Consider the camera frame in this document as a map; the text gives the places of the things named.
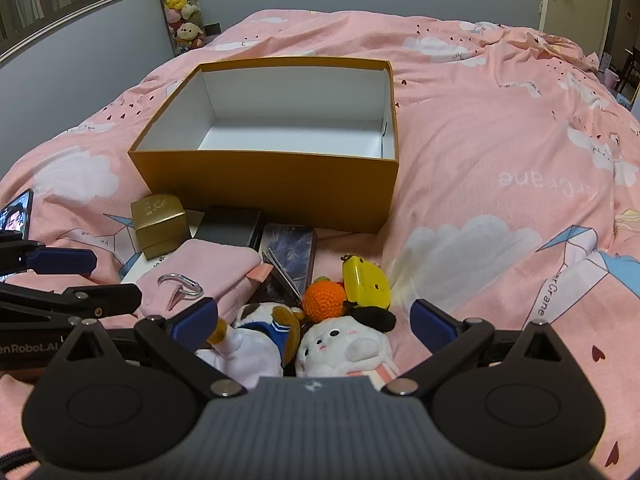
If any dark grey box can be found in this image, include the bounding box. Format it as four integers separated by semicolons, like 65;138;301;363
192;206;266;251

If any white cat plush toy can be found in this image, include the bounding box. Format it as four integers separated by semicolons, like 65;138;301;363
195;302;306;391

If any pink printed blanket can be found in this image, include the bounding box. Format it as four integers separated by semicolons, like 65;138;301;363
0;7;640;480

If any yellow plastic case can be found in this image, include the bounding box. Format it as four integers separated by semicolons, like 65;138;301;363
341;255;392;308

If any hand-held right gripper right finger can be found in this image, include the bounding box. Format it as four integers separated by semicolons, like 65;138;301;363
384;299;577;398

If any white bunny plush toy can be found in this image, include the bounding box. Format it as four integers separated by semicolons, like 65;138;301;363
295;307;401;391

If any small gold box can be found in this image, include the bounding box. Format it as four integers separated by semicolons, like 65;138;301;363
130;192;190;261

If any black smartphone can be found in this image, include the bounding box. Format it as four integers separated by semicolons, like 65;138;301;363
0;189;35;235

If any silver carabiner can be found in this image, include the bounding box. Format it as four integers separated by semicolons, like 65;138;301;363
157;272;205;301

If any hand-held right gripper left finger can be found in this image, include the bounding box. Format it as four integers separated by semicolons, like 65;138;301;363
47;298;247;401

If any orange crocheted tangerine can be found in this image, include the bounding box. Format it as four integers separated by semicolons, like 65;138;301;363
301;276;348;322

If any dark printed card pack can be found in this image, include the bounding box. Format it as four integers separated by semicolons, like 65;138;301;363
260;224;317;306

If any pink cloth pouch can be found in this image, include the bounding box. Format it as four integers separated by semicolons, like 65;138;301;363
135;239;275;321

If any cream door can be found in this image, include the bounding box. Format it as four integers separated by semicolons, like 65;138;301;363
539;0;618;51

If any orange cardboard box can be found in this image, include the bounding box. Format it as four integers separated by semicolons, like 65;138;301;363
127;57;400;235

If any white flat paper box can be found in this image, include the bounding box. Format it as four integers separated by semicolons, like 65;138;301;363
119;252;156;286

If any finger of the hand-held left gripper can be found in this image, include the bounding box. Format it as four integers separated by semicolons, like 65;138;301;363
0;241;98;277
0;282;143;323

